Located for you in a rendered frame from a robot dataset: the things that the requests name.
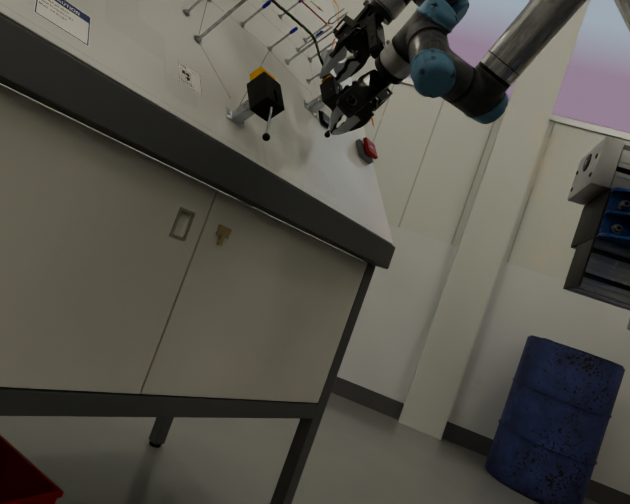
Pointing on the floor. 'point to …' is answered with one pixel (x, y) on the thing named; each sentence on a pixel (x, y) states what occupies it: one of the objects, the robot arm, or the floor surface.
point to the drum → (554, 422)
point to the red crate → (10, 474)
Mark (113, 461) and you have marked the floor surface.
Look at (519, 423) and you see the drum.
